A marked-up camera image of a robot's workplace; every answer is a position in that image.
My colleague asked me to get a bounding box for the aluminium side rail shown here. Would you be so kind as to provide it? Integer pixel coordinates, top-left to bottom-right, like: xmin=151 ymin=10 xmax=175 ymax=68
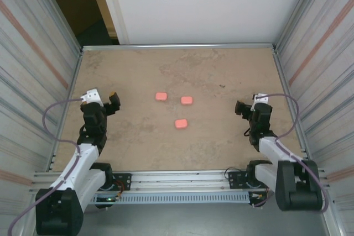
xmin=49 ymin=49 xmax=84 ymax=172
xmin=272 ymin=48 xmax=315 ymax=169

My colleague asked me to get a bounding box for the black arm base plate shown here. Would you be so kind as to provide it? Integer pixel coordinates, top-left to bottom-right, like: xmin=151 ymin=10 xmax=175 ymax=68
xmin=95 ymin=173 xmax=132 ymax=192
xmin=227 ymin=171 xmax=277 ymax=190

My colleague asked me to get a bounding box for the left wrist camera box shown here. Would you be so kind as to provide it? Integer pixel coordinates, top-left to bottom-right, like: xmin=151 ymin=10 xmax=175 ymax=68
xmin=81 ymin=88 xmax=103 ymax=107

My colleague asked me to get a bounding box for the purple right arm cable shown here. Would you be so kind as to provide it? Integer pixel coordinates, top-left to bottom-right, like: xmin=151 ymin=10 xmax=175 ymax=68
xmin=253 ymin=93 xmax=330 ymax=213

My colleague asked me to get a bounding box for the aluminium mounting rail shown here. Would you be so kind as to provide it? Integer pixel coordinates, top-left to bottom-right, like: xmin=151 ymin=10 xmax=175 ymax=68
xmin=33 ymin=168 xmax=331 ymax=194

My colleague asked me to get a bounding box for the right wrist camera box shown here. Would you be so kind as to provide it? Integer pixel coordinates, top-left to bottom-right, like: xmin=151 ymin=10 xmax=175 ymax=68
xmin=252 ymin=93 xmax=269 ymax=109

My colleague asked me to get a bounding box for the aluminium frame post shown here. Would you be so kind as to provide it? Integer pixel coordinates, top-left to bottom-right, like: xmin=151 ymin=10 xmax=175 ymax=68
xmin=272 ymin=0 xmax=324 ymax=51
xmin=32 ymin=0 xmax=84 ymax=54

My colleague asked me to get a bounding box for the aluminium frame bar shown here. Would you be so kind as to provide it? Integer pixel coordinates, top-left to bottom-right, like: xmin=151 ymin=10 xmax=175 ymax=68
xmin=81 ymin=43 xmax=278 ymax=52

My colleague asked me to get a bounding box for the grey slotted cable duct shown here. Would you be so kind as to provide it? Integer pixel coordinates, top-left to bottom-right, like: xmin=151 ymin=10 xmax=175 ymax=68
xmin=90 ymin=193 xmax=251 ymax=205

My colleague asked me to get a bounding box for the small circuit board with wires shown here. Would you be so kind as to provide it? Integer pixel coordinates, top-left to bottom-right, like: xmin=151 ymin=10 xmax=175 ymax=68
xmin=248 ymin=191 xmax=268 ymax=201
xmin=95 ymin=195 xmax=123 ymax=203

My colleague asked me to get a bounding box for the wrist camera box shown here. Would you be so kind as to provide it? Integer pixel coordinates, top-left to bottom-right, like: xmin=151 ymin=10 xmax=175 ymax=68
xmin=81 ymin=88 xmax=103 ymax=107
xmin=252 ymin=93 xmax=269 ymax=109

